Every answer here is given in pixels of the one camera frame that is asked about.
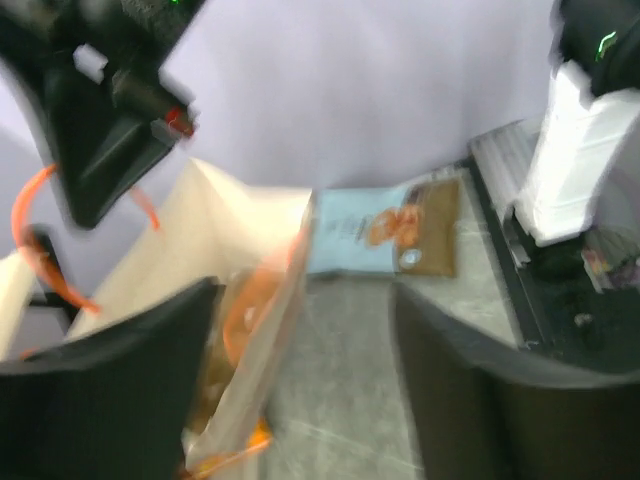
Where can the paper takeout bag orange handles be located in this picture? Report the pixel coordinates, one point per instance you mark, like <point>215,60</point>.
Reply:
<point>252,241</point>

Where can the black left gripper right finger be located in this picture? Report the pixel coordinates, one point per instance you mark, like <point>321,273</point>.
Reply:
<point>485,410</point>

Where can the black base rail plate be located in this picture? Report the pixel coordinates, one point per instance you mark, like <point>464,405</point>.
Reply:
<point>559,311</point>

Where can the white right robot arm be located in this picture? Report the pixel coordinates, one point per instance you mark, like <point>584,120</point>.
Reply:
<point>366,93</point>

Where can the brown chips bag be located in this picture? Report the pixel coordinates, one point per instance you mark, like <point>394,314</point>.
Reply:
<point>408,229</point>

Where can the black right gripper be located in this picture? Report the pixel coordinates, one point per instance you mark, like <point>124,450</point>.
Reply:
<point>99,151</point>

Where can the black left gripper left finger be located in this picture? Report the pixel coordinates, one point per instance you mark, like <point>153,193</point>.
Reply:
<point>111,405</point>

